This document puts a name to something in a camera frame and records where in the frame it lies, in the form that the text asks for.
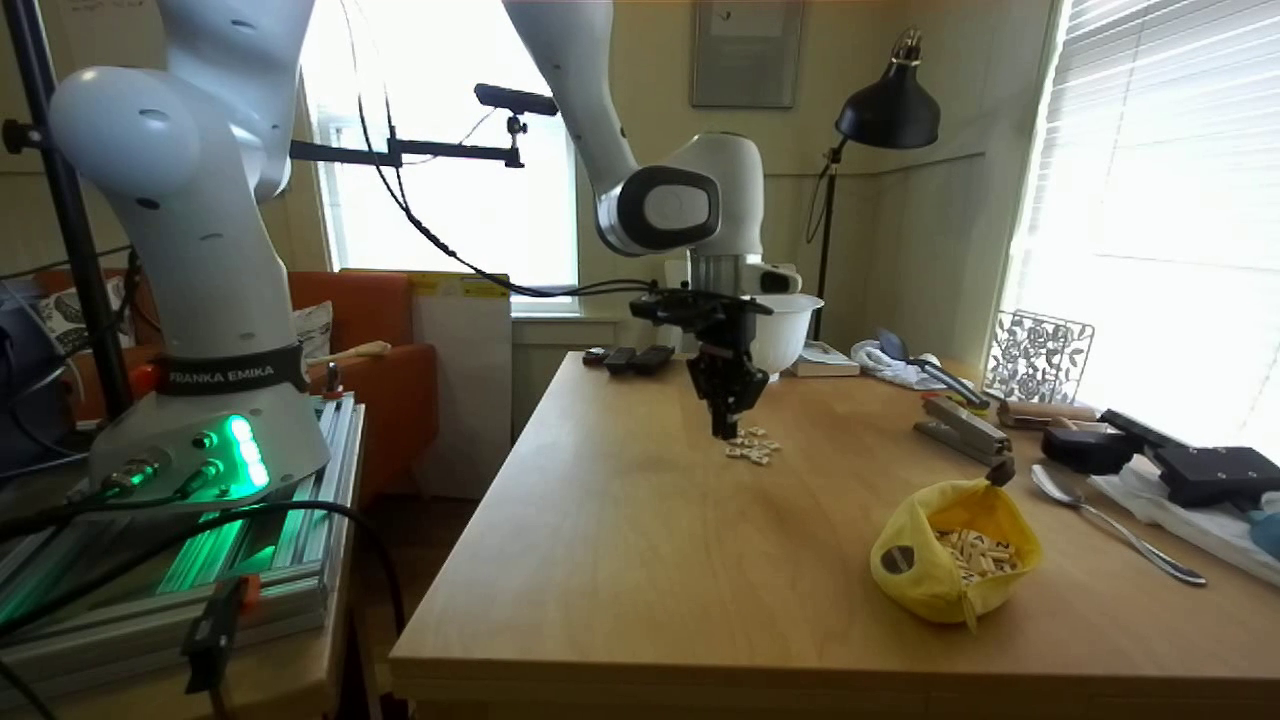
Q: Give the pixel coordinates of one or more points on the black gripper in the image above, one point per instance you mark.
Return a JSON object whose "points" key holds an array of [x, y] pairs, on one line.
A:
{"points": [[727, 354]]}

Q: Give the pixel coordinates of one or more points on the white letter tile I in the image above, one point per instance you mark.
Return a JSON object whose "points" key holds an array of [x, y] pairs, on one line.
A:
{"points": [[762, 460]]}

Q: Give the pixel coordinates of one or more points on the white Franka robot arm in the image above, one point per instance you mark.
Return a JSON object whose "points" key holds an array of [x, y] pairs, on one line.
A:
{"points": [[202, 225]]}

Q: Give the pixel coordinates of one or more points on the white plastic bowl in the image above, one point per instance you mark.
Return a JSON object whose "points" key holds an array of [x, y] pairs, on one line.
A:
{"points": [[791, 332]]}

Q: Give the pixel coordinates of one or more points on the large black remote control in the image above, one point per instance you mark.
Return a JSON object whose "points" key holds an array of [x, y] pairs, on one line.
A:
{"points": [[640, 361]]}

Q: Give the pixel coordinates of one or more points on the grey cloth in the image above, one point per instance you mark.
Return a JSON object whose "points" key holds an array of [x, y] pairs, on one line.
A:
{"points": [[885, 357]]}

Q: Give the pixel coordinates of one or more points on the black pen tool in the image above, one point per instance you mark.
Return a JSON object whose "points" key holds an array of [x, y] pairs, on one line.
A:
{"points": [[957, 383]]}

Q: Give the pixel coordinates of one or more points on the grey metal stapler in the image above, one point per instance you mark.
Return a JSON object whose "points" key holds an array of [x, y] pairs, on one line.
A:
{"points": [[961, 431]]}

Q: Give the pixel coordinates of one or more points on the yellow pouch with tiles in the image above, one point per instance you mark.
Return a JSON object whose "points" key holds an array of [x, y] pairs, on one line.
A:
{"points": [[934, 562]]}

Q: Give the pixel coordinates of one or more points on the white board panel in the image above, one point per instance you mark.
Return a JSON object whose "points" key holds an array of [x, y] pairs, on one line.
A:
{"points": [[462, 387]]}

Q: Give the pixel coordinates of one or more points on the brown wooden item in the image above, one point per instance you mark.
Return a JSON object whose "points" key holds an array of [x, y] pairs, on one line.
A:
{"points": [[1034, 411]]}

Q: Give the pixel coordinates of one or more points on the black desk lamp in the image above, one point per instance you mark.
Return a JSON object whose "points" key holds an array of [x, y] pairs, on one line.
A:
{"points": [[885, 112]]}

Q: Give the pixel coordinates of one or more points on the black round tape dispenser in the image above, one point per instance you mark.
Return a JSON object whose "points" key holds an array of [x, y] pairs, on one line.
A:
{"points": [[1083, 450]]}

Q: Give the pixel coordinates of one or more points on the orange box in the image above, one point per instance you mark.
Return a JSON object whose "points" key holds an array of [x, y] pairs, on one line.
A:
{"points": [[363, 332]]}

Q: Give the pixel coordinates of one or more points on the metal spoon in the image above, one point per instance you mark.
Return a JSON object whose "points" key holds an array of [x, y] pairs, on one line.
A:
{"points": [[1112, 527]]}

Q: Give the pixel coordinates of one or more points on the aluminium robot mounting platform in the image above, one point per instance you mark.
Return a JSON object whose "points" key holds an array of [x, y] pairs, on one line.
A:
{"points": [[283, 562]]}

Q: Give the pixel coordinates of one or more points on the white flat tray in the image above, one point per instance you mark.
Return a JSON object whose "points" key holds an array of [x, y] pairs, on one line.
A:
{"points": [[1187, 527]]}

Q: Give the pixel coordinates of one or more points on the black hole punch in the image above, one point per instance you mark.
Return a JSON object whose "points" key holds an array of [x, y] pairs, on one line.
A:
{"points": [[1204, 471]]}

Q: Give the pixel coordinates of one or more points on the white window blind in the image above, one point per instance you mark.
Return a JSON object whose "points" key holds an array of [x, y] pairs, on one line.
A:
{"points": [[1172, 202]]}

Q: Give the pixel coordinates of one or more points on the teal small item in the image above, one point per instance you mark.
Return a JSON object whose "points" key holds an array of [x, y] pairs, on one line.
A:
{"points": [[1267, 535]]}

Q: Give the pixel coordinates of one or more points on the black plug connector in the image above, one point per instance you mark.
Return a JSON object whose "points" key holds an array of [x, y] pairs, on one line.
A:
{"points": [[212, 633]]}

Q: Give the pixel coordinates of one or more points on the black vertical stand pole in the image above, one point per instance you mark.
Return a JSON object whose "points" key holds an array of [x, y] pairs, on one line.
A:
{"points": [[64, 215]]}

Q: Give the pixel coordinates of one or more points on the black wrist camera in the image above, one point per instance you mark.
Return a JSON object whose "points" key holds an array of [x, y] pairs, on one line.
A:
{"points": [[661, 310]]}

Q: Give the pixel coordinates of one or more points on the grey wall panel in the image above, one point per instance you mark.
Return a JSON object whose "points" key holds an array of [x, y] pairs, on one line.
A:
{"points": [[744, 54]]}

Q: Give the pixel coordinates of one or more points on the black camera on boom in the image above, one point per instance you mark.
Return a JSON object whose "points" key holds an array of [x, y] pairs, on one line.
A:
{"points": [[516, 99]]}

